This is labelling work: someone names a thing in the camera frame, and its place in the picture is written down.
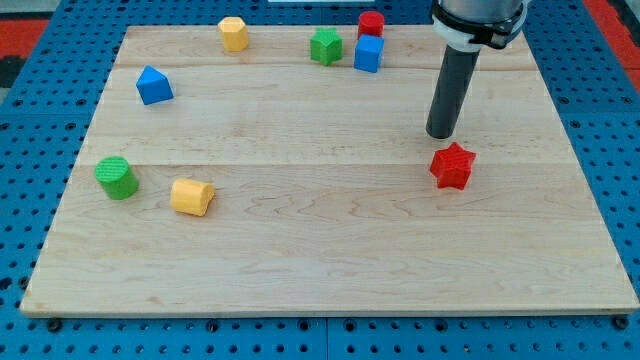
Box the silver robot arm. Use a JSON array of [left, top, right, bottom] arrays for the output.
[[431, 0, 530, 53]]

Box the wooden board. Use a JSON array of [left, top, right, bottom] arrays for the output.
[[21, 25, 639, 318]]

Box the yellow rounded block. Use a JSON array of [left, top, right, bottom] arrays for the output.
[[170, 178, 215, 216]]

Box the red star block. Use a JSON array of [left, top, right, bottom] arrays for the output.
[[429, 142, 477, 190]]

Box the green star block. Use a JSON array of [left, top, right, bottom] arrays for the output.
[[310, 28, 343, 66]]

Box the blue cube block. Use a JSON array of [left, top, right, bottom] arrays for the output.
[[354, 34, 384, 73]]

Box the red cylinder block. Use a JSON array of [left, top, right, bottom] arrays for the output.
[[357, 10, 385, 38]]

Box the yellow hexagonal block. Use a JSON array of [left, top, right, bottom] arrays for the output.
[[218, 17, 249, 52]]

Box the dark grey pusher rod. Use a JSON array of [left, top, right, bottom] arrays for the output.
[[425, 46, 479, 139]]

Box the blue triangular block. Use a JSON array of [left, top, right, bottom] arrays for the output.
[[136, 65, 174, 105]]

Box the green cylinder block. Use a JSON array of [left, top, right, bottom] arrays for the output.
[[94, 156, 139, 200]]

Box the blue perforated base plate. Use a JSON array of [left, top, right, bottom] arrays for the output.
[[1, 1, 639, 359]]

